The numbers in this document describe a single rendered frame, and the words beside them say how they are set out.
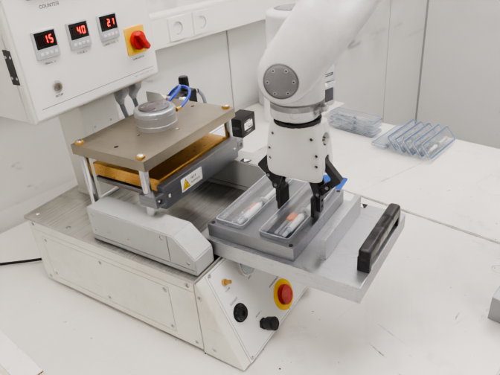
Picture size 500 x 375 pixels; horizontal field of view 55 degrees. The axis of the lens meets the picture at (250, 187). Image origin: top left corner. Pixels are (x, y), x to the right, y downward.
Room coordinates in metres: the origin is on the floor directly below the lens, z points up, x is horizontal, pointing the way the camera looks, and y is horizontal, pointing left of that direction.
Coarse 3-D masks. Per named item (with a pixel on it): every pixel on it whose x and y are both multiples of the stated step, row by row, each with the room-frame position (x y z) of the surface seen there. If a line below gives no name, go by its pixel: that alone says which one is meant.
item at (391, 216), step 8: (392, 208) 0.66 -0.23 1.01; (384, 216) 0.64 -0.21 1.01; (392, 216) 0.64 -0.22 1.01; (376, 224) 0.62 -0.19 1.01; (384, 224) 0.62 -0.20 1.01; (392, 224) 0.63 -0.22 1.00; (376, 232) 0.60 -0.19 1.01; (384, 232) 0.60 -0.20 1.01; (368, 240) 0.58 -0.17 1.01; (376, 240) 0.58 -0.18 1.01; (360, 248) 0.56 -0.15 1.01; (368, 248) 0.56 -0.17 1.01; (376, 248) 0.57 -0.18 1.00; (360, 256) 0.56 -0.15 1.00; (368, 256) 0.55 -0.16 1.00; (360, 264) 0.56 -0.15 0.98; (368, 264) 0.55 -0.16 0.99; (368, 272) 0.55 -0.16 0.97
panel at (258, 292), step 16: (208, 272) 0.64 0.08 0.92; (224, 272) 0.66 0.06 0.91; (256, 272) 0.71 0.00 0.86; (224, 288) 0.64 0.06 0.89; (240, 288) 0.66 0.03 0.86; (256, 288) 0.69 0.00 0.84; (272, 288) 0.71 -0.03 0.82; (304, 288) 0.77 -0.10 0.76; (224, 304) 0.62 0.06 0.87; (256, 304) 0.67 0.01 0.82; (272, 304) 0.69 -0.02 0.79; (288, 304) 0.71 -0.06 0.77; (256, 320) 0.65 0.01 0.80; (240, 336) 0.61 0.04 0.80; (256, 336) 0.63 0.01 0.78; (256, 352) 0.61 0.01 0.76
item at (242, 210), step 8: (264, 176) 0.82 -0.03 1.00; (256, 184) 0.79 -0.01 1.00; (264, 184) 0.79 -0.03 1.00; (248, 192) 0.76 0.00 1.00; (256, 192) 0.76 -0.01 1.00; (264, 192) 0.76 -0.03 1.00; (272, 192) 0.76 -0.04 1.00; (240, 200) 0.74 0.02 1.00; (248, 200) 0.73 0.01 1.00; (256, 200) 0.73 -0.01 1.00; (264, 200) 0.73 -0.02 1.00; (232, 208) 0.71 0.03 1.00; (240, 208) 0.71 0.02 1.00; (248, 208) 0.71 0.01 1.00; (256, 208) 0.70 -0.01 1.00; (224, 216) 0.69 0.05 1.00; (232, 216) 0.69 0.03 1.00; (240, 216) 0.68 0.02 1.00; (248, 216) 0.68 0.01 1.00; (240, 224) 0.66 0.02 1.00
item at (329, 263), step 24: (336, 216) 0.71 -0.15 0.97; (360, 216) 0.71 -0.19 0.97; (216, 240) 0.67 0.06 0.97; (312, 240) 0.64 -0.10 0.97; (336, 240) 0.62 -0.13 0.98; (360, 240) 0.63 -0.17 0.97; (384, 240) 0.63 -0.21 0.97; (264, 264) 0.61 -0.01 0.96; (288, 264) 0.59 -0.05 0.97; (312, 264) 0.58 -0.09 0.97; (336, 264) 0.58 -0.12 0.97; (336, 288) 0.54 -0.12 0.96; (360, 288) 0.52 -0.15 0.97
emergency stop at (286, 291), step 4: (284, 284) 0.73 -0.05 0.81; (280, 288) 0.72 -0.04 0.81; (284, 288) 0.72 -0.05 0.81; (288, 288) 0.72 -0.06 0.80; (280, 292) 0.71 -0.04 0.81; (284, 292) 0.71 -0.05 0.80; (288, 292) 0.72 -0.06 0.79; (280, 296) 0.70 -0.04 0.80; (284, 296) 0.71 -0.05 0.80; (288, 296) 0.71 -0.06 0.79; (280, 300) 0.70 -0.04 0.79; (284, 300) 0.70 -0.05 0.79; (288, 300) 0.71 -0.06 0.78; (284, 304) 0.71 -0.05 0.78
